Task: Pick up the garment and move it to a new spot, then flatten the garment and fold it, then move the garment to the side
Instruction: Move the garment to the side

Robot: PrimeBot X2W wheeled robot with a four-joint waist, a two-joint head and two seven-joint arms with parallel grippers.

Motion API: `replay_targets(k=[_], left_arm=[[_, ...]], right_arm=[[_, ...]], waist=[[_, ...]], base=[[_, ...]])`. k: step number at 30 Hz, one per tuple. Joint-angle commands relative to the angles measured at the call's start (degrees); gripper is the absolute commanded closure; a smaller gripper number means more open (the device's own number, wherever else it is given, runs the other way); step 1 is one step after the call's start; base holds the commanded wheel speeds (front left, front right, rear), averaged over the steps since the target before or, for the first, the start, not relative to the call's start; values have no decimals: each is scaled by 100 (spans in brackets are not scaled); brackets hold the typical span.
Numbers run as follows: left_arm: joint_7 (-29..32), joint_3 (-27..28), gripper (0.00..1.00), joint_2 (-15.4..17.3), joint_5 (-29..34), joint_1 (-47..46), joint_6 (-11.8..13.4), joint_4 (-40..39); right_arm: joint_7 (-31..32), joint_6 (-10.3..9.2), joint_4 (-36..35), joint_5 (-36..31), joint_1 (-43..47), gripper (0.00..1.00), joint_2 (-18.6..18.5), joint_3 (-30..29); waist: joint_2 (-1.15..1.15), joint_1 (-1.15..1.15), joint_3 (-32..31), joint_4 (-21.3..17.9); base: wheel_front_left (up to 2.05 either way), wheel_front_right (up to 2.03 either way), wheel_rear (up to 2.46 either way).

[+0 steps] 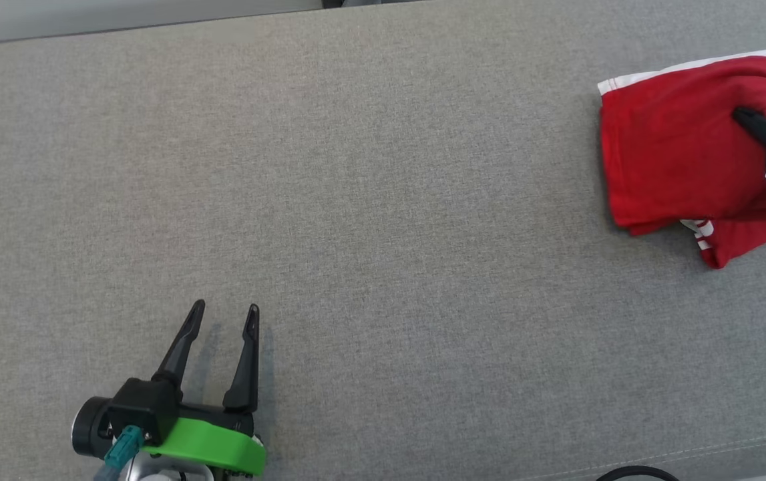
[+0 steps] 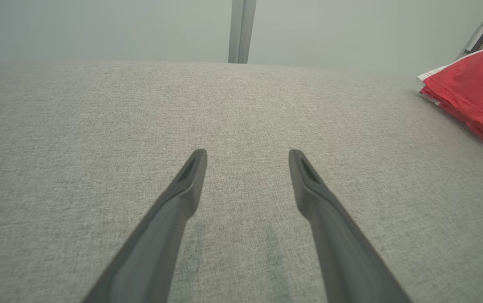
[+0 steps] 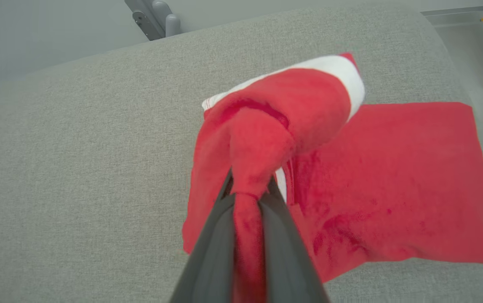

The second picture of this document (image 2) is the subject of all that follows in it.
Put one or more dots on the grey metal post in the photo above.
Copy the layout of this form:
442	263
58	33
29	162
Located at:
241	29

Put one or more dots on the red Bulls 23 jersey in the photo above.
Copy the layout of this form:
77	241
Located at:
477	88

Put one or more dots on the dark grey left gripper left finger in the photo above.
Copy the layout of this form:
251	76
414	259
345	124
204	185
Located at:
161	244

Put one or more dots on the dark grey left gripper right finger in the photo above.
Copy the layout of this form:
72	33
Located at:
342	252

